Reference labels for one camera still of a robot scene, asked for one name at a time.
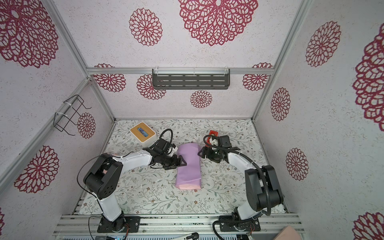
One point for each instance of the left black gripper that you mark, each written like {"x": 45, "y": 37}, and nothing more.
{"x": 175, "y": 164}

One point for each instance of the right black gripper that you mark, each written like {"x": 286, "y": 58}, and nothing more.
{"x": 205, "y": 152}

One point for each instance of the pink wrapping paper sheet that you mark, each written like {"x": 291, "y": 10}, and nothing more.
{"x": 189, "y": 177}

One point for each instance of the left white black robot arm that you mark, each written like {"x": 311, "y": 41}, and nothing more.
{"x": 103, "y": 177}

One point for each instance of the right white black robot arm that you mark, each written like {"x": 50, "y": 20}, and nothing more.
{"x": 263, "y": 189}

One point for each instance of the white box with wooden lid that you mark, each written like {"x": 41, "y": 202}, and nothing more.
{"x": 145, "y": 142}

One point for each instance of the red tape dispenser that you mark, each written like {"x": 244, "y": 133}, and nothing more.
{"x": 213, "y": 133}

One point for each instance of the blue item on wooden lid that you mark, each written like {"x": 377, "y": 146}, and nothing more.
{"x": 143, "y": 132}

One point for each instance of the pink object bottom right corner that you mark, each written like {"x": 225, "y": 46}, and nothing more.
{"x": 288, "y": 233}

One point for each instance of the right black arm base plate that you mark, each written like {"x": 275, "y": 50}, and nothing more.
{"x": 227, "y": 224}

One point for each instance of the black knob handle front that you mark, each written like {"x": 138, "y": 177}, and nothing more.
{"x": 192, "y": 236}

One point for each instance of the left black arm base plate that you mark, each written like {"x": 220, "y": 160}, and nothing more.
{"x": 120, "y": 225}

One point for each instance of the grey slotted wall shelf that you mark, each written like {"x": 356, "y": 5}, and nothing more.
{"x": 191, "y": 79}

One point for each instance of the black wire wall rack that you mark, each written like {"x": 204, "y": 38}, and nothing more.
{"x": 65, "y": 117}

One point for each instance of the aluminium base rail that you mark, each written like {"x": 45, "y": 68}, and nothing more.
{"x": 86, "y": 226}

